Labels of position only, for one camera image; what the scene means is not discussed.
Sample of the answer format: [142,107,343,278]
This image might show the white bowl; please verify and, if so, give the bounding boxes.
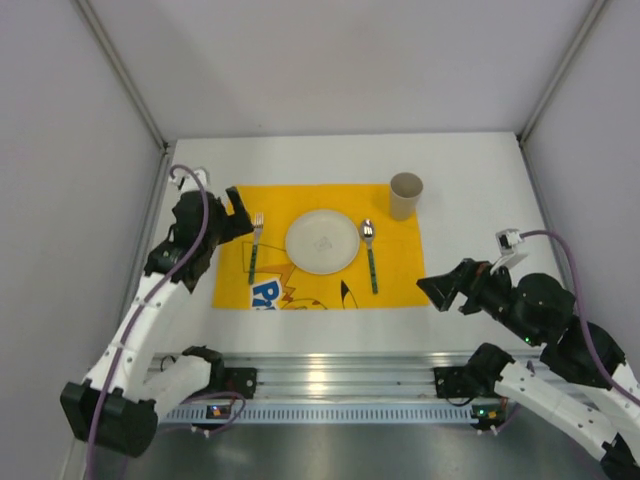
[285,209,360,275]

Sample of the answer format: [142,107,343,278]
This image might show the perforated metal cable tray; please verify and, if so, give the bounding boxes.
[160,402,506,425]

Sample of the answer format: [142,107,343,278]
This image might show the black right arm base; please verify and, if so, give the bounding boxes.
[433,366,498,402]

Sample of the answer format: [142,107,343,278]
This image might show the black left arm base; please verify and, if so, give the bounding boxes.
[187,367,258,400]

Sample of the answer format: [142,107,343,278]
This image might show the yellow cartoon placemat cloth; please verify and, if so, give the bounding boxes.
[211,184,427,310]

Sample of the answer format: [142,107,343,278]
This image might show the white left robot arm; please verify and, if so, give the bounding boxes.
[60,187,253,458]

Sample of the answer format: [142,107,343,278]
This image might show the green handled spoon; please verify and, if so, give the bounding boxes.
[359,218,379,295]

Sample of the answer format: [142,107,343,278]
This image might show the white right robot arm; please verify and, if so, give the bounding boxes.
[416,259,639,479]

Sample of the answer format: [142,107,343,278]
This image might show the beige paper cup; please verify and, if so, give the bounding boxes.
[389,172,423,221]

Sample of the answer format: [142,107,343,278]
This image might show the green handled fork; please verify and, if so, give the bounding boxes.
[248,212,265,285]

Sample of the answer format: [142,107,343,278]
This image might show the aluminium rail frame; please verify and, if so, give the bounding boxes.
[79,352,624,401]

